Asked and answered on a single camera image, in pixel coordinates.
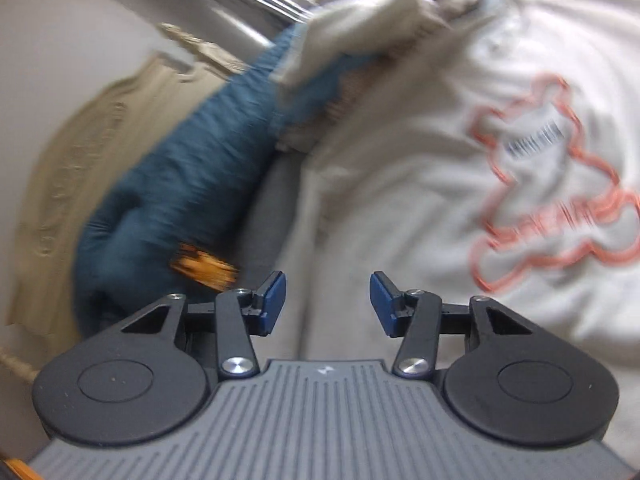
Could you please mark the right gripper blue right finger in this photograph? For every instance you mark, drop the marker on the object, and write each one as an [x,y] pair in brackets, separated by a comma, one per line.
[388,304]

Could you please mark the smartphone with lit screen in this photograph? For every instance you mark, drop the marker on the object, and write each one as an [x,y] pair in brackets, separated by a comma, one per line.
[204,268]

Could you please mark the cream carved headboard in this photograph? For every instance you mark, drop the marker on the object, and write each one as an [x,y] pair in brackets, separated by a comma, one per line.
[88,154]

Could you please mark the white bear print sweatshirt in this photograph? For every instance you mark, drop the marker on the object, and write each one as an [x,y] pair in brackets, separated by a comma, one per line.
[499,159]

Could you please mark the light blue garment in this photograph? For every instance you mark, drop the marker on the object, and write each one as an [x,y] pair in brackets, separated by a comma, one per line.
[299,103]

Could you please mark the blue duvet roll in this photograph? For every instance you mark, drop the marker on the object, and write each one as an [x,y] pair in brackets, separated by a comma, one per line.
[217,182]

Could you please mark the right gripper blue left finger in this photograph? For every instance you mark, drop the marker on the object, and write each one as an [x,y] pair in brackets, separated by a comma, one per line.
[269,300]

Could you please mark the cream fleece garment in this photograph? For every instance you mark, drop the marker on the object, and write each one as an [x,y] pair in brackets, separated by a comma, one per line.
[353,27]

